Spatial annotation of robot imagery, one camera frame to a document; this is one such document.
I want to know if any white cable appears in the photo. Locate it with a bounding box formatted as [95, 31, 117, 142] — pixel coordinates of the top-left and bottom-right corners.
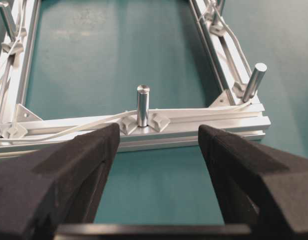
[0, 0, 254, 147]

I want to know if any metal pin top right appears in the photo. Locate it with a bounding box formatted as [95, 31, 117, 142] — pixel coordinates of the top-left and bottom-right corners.
[0, 1, 17, 42]

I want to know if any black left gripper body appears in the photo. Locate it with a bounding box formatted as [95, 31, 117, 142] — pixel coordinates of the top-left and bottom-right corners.
[53, 223, 251, 240]

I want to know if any metal pin left middle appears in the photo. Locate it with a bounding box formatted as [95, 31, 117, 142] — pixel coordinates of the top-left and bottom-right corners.
[211, 0, 226, 25]

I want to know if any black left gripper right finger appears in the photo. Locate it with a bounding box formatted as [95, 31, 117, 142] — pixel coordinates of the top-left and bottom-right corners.
[198, 125, 308, 240]

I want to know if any metal pin top left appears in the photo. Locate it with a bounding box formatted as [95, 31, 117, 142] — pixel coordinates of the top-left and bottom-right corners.
[242, 62, 268, 103]

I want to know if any metal pin top middle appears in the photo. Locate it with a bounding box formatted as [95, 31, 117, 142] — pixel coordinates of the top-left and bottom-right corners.
[137, 84, 150, 128]

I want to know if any aluminium extrusion square frame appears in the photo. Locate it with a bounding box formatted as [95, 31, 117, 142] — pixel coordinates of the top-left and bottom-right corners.
[0, 0, 271, 158]

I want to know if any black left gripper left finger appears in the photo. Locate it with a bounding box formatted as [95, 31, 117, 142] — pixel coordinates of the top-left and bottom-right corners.
[0, 123, 120, 240]

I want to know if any metal pin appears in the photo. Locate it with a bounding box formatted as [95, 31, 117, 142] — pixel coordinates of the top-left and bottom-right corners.
[0, 1, 17, 42]
[242, 62, 268, 103]
[211, 0, 226, 25]
[137, 84, 150, 128]

